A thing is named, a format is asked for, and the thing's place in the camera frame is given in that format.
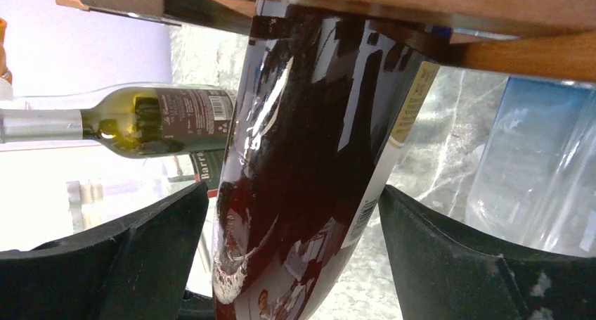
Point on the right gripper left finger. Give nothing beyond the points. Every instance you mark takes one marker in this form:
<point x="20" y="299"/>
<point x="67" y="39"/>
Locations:
<point x="134" y="267"/>

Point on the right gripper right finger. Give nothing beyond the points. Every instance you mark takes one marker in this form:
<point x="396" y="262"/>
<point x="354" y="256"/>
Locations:
<point x="444" y="269"/>

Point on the green bottle grey cap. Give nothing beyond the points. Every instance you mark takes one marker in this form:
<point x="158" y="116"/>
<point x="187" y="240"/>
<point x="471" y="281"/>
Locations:
<point x="133" y="121"/>

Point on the brown bottle gold foil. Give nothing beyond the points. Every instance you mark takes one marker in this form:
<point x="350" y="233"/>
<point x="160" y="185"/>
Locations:
<point x="319" y="95"/>

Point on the large clear bottle white stopper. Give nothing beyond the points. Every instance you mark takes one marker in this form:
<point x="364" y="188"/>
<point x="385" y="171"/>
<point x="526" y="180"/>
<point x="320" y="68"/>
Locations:
<point x="182" y="170"/>

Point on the clear bottle chrome cap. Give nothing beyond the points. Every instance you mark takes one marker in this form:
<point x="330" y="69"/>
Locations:
<point x="535" y="185"/>

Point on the brown wooden wine rack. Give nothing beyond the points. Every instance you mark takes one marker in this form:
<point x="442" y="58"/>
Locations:
<point x="544" y="38"/>

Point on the orange tap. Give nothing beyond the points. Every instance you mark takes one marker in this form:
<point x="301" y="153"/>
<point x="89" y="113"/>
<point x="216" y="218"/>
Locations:
<point x="5" y="72"/>

